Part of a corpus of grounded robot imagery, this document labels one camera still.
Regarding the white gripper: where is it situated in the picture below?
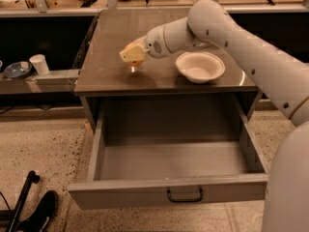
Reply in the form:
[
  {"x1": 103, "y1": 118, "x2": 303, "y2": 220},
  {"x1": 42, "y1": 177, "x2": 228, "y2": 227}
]
[{"x1": 119, "y1": 26, "x2": 170, "y2": 63}]

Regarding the orange fruit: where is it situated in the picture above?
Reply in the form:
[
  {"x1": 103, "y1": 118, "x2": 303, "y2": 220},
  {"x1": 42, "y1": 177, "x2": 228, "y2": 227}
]
[{"x1": 126, "y1": 60, "x2": 144, "y2": 67}]

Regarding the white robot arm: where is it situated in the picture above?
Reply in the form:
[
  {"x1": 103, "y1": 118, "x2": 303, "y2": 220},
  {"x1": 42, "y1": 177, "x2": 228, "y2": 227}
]
[{"x1": 120, "y1": 0, "x2": 309, "y2": 232}]

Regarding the grey cabinet with counter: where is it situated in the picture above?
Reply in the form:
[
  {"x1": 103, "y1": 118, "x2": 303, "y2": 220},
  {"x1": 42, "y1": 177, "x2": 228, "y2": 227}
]
[{"x1": 74, "y1": 8, "x2": 262, "y2": 128}]

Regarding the grey open top drawer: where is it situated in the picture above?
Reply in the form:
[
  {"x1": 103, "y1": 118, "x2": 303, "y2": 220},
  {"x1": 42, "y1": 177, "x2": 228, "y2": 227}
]
[{"x1": 69, "y1": 93, "x2": 268, "y2": 209}]

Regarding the white paper bowl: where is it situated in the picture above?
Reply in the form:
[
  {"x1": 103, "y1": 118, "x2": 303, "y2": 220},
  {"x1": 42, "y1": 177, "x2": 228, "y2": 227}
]
[{"x1": 176, "y1": 52, "x2": 225, "y2": 83}]

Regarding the grey side shelf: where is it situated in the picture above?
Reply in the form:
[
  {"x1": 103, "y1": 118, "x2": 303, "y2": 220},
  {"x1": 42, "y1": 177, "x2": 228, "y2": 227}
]
[{"x1": 0, "y1": 70, "x2": 80, "y2": 95}]

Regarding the white paper cup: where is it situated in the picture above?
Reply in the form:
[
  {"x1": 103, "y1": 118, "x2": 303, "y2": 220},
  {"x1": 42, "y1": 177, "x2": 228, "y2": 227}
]
[{"x1": 29, "y1": 54, "x2": 49, "y2": 75}]

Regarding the dark blue plate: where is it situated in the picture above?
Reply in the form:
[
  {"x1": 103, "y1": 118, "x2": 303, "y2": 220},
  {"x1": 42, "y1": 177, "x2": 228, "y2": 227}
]
[{"x1": 4, "y1": 61, "x2": 32, "y2": 79}]

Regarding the black pole on floor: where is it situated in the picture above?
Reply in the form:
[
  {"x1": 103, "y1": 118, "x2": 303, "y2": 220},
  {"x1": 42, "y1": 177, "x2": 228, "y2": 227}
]
[{"x1": 6, "y1": 170, "x2": 41, "y2": 232}]

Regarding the black shoe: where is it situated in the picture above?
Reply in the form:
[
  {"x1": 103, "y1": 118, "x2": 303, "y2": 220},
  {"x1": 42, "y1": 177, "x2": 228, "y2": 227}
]
[{"x1": 16, "y1": 190, "x2": 59, "y2": 232}]

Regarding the black drawer handle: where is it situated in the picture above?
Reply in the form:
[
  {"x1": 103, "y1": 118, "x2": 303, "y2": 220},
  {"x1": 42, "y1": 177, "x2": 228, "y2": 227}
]
[{"x1": 166, "y1": 188, "x2": 204, "y2": 204}]

